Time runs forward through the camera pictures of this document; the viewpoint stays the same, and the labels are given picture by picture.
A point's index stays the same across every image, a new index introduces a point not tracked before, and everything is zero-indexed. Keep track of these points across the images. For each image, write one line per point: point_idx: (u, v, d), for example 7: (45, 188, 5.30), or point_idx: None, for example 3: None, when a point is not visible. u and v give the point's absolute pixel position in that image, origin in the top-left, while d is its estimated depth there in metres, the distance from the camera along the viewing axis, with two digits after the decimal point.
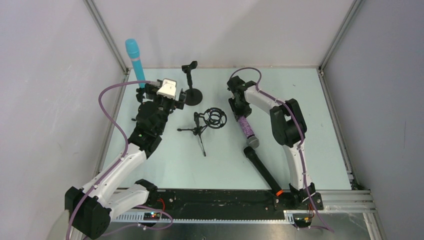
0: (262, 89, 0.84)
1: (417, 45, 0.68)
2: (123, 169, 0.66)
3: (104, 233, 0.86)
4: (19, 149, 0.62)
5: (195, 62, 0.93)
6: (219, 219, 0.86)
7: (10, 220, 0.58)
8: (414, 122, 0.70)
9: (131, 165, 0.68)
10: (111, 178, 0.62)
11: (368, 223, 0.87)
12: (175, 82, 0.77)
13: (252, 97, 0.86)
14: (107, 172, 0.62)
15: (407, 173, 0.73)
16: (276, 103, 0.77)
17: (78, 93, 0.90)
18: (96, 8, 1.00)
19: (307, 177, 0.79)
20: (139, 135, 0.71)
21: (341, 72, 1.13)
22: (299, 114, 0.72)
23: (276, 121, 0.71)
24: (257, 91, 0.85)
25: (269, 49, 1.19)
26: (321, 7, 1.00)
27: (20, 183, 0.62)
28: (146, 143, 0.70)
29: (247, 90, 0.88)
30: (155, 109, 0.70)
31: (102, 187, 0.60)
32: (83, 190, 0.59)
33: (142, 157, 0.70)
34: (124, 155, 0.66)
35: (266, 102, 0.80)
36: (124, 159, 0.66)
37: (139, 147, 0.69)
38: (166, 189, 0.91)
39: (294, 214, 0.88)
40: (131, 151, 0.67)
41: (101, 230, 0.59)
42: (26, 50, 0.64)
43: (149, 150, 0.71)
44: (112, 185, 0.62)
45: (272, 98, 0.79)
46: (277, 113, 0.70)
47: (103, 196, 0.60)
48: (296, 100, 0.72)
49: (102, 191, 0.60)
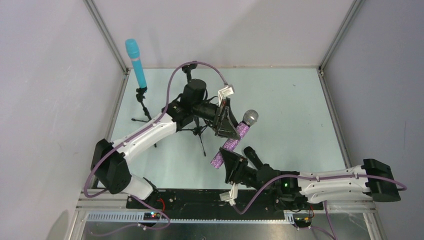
0: (319, 175, 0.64)
1: (416, 44, 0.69)
2: (152, 134, 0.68)
3: (103, 233, 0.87)
4: (19, 147, 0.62)
5: (196, 62, 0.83)
6: (219, 219, 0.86)
7: (10, 219, 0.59)
8: (415, 122, 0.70)
9: (161, 133, 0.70)
10: (140, 139, 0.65)
11: (368, 223, 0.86)
12: (229, 90, 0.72)
13: (314, 189, 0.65)
14: (137, 134, 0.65)
15: (406, 174, 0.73)
16: (360, 178, 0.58)
17: (78, 93, 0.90)
18: (97, 8, 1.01)
19: (327, 205, 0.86)
20: (174, 107, 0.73)
21: (342, 71, 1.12)
22: (382, 166, 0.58)
23: (389, 195, 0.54)
24: (316, 181, 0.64)
25: (269, 49, 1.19)
26: (321, 6, 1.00)
27: (21, 182, 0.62)
28: (179, 117, 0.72)
29: (304, 187, 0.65)
30: (203, 88, 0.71)
31: (130, 146, 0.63)
32: (113, 144, 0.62)
33: (172, 129, 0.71)
34: (157, 122, 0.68)
35: (344, 185, 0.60)
36: (155, 126, 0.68)
37: (172, 119, 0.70)
38: (166, 189, 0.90)
39: (294, 214, 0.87)
40: (164, 120, 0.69)
41: (120, 188, 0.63)
42: (25, 50, 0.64)
43: (180, 125, 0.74)
44: (139, 146, 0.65)
45: (348, 174, 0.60)
46: (379, 186, 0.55)
47: (129, 154, 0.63)
48: (373, 159, 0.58)
49: (129, 149, 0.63)
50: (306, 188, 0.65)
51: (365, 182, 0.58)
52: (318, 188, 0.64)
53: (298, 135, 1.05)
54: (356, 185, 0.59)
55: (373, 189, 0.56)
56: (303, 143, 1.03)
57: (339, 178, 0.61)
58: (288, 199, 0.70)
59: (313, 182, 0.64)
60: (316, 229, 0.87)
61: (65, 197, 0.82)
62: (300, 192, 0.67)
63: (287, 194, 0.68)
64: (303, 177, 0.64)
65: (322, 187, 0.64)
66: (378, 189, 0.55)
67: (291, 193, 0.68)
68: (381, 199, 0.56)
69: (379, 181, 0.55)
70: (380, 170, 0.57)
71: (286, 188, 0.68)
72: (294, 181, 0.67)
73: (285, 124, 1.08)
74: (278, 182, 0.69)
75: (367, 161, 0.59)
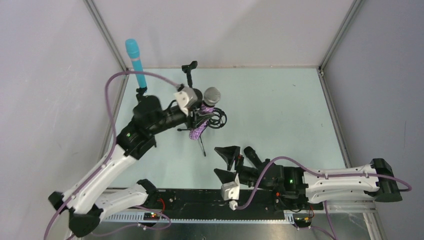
0: (328, 172, 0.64)
1: (416, 44, 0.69)
2: (106, 176, 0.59)
3: (104, 233, 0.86)
4: (19, 146, 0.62)
5: (195, 62, 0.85)
6: (219, 219, 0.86)
7: (10, 219, 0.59)
8: (416, 123, 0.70)
9: (118, 170, 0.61)
10: (90, 187, 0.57)
11: (368, 223, 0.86)
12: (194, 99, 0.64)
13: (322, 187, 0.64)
14: (85, 182, 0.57)
15: (406, 173, 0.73)
16: (371, 177, 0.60)
17: (78, 93, 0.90)
18: (97, 8, 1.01)
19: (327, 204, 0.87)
20: (127, 135, 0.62)
21: (342, 71, 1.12)
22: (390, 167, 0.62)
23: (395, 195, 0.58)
24: (325, 178, 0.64)
25: (268, 49, 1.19)
26: (321, 6, 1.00)
27: (21, 182, 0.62)
28: (133, 146, 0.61)
29: (312, 185, 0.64)
30: (155, 109, 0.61)
31: (79, 198, 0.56)
32: (63, 198, 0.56)
33: (130, 162, 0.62)
34: (106, 162, 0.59)
35: (354, 184, 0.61)
36: (106, 167, 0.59)
37: (125, 152, 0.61)
38: (166, 189, 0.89)
39: (294, 214, 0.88)
40: (115, 157, 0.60)
41: (90, 229, 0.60)
42: (26, 50, 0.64)
43: (138, 152, 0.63)
44: (92, 194, 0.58)
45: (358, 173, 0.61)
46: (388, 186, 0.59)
47: (82, 206, 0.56)
48: (380, 158, 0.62)
49: (80, 201, 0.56)
50: (313, 185, 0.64)
51: (376, 182, 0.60)
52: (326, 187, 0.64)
53: (298, 136, 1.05)
54: (367, 184, 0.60)
55: (383, 189, 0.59)
56: (303, 143, 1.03)
57: (349, 176, 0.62)
58: (291, 197, 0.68)
59: (321, 179, 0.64)
60: (316, 229, 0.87)
61: None
62: (306, 189, 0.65)
63: (291, 191, 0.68)
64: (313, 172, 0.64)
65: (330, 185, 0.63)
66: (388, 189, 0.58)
67: (295, 190, 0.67)
68: (387, 198, 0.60)
69: (388, 180, 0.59)
70: (387, 170, 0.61)
71: (291, 184, 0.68)
72: (298, 177, 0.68)
73: (285, 124, 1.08)
74: (282, 179, 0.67)
75: (377, 162, 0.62)
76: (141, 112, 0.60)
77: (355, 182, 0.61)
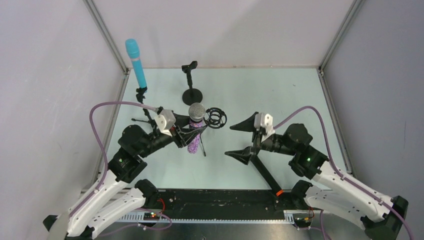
0: (347, 175, 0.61)
1: (416, 44, 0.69)
2: (97, 201, 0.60)
3: (104, 233, 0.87)
4: (19, 147, 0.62)
5: (195, 62, 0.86)
6: (218, 219, 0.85)
7: (11, 219, 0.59)
8: (416, 124, 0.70)
9: (110, 194, 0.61)
10: (83, 211, 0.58)
11: None
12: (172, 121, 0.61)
13: (331, 184, 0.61)
14: (78, 207, 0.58)
15: (406, 174, 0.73)
16: (383, 206, 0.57)
17: (78, 93, 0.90)
18: (97, 8, 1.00)
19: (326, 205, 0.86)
20: (119, 160, 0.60)
21: (342, 72, 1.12)
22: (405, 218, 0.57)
23: (392, 233, 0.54)
24: (341, 179, 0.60)
25: (268, 49, 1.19)
26: (321, 6, 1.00)
27: (22, 181, 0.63)
28: (124, 172, 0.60)
29: (326, 174, 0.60)
30: (138, 139, 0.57)
31: (73, 221, 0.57)
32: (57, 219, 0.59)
33: (121, 186, 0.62)
34: (99, 187, 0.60)
35: (362, 200, 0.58)
36: (98, 192, 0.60)
37: (116, 178, 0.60)
38: (166, 190, 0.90)
39: (294, 214, 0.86)
40: (107, 182, 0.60)
41: None
42: (26, 51, 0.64)
43: (130, 177, 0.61)
44: (84, 219, 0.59)
45: (374, 195, 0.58)
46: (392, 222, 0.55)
47: (75, 230, 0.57)
48: (404, 199, 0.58)
49: (73, 225, 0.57)
50: (326, 175, 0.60)
51: (384, 213, 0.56)
52: (336, 184, 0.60)
53: None
54: (375, 208, 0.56)
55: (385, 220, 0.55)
56: None
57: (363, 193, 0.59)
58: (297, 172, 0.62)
59: (336, 176, 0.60)
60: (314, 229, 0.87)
61: (65, 197, 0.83)
62: (317, 175, 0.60)
63: (300, 165, 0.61)
64: (335, 165, 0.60)
65: (340, 187, 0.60)
66: (389, 223, 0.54)
67: (304, 168, 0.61)
68: (383, 232, 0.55)
69: (395, 219, 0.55)
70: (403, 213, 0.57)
71: (307, 162, 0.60)
72: (317, 159, 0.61)
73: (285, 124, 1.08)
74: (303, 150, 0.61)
75: (399, 200, 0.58)
76: (125, 142, 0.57)
77: (366, 198, 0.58)
